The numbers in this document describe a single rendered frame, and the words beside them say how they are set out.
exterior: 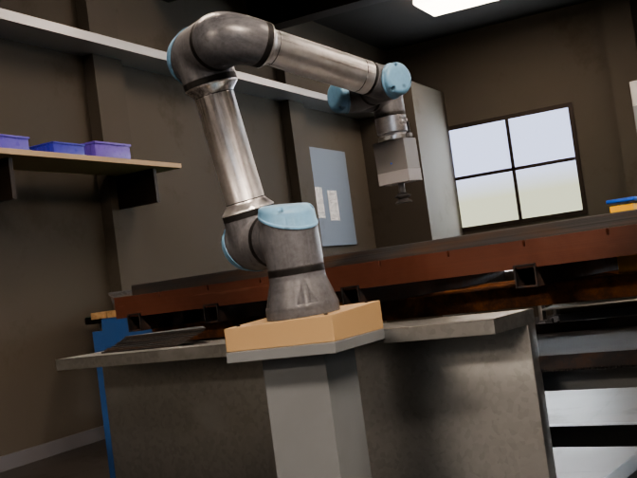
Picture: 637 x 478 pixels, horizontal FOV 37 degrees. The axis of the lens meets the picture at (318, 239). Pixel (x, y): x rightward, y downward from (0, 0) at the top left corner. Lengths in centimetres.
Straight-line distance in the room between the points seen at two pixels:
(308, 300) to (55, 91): 455
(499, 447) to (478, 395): 12
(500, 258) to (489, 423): 35
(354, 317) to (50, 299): 416
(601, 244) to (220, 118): 82
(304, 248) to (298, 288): 8
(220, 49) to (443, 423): 93
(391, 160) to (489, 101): 881
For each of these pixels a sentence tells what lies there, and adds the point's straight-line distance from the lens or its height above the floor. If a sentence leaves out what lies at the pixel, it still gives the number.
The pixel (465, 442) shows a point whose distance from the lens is 214.
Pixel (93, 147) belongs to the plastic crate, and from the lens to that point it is 583.
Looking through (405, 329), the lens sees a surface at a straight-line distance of 197.
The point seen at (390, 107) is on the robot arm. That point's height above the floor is 118.
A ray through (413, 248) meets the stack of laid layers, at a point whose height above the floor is 84.
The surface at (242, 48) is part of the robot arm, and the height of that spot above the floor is 128.
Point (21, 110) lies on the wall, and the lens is 602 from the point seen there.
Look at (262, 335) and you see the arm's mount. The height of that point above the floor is 71.
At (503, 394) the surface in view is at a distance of 207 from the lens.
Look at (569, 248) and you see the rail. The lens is 202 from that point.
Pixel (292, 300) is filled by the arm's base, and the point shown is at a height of 77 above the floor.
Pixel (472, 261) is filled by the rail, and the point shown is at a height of 80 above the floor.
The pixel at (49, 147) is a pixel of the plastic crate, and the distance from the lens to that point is 560.
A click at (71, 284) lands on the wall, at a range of 608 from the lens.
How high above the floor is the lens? 80
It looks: 2 degrees up
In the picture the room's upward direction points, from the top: 8 degrees counter-clockwise
